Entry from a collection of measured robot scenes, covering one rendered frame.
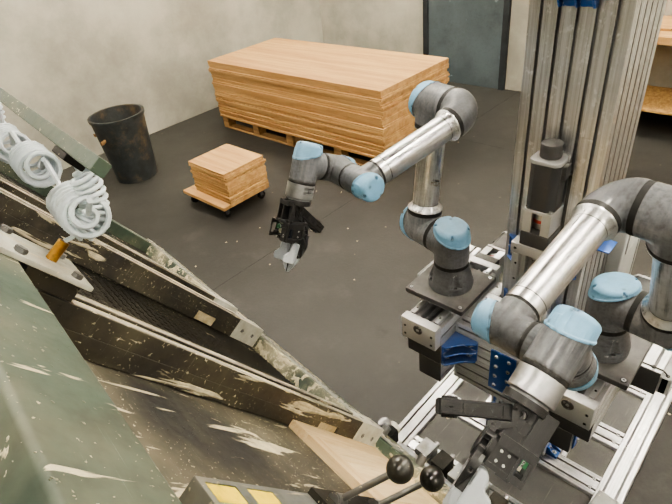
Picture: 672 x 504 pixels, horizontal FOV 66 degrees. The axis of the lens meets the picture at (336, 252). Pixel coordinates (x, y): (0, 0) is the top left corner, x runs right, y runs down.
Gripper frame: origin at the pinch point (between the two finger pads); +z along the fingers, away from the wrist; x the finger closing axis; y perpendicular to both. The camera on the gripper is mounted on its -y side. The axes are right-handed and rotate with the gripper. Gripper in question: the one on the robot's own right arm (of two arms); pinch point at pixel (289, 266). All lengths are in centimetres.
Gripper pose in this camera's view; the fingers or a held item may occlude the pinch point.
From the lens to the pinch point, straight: 149.6
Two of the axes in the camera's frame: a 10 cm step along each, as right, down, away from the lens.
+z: -2.2, 9.4, 2.5
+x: 7.3, 3.2, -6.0
